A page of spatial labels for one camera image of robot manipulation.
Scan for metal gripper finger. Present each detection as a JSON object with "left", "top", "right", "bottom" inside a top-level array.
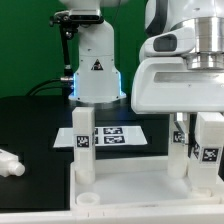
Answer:
[{"left": 173, "top": 112, "right": 189, "bottom": 145}]

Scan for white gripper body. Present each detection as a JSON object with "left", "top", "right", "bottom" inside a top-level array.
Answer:
[{"left": 131, "top": 57, "right": 224, "bottom": 114}]

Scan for white marker plate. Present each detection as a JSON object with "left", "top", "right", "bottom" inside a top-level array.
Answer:
[{"left": 53, "top": 126, "right": 147, "bottom": 148}]

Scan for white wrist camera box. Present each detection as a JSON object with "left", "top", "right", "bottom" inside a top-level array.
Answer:
[{"left": 139, "top": 27, "right": 196, "bottom": 62}]

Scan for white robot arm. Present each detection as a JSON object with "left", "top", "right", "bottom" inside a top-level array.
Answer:
[{"left": 56, "top": 0, "right": 224, "bottom": 148}]

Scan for white frame rail front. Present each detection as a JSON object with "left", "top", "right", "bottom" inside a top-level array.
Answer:
[{"left": 0, "top": 204, "right": 224, "bottom": 224}]

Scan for white desk top tray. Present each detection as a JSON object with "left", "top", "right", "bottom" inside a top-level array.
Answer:
[{"left": 70, "top": 156, "right": 224, "bottom": 209}]

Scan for black cable at base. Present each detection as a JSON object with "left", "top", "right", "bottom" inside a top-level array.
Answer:
[{"left": 25, "top": 78, "right": 75, "bottom": 97}]

